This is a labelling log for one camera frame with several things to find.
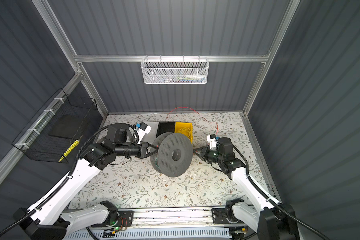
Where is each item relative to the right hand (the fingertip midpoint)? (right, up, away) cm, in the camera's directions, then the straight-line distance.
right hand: (195, 152), depth 78 cm
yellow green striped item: (-59, +3, -10) cm, 59 cm away
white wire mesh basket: (-14, +60, +46) cm, 77 cm away
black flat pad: (-67, +14, -1) cm, 68 cm away
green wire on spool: (-18, -2, -13) cm, 23 cm away
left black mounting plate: (-35, -32, -6) cm, 47 cm away
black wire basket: (-70, +7, -15) cm, 72 cm away
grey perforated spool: (-10, -1, -10) cm, 14 cm away
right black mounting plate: (+12, -31, -4) cm, 34 cm away
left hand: (-17, +3, -12) cm, 21 cm away
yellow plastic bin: (-9, +15, +28) cm, 33 cm away
